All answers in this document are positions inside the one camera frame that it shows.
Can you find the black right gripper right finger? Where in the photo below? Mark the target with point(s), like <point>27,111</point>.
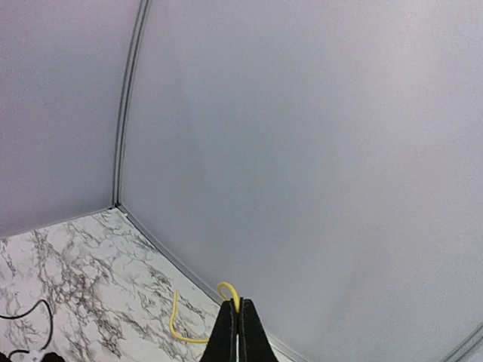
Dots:
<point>253,344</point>

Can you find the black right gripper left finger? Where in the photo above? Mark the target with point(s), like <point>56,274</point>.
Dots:
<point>222,344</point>

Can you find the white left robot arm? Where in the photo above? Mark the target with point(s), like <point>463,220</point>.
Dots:
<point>40,355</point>

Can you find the left corner aluminium post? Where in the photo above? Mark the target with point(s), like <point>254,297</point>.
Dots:
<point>125,99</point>

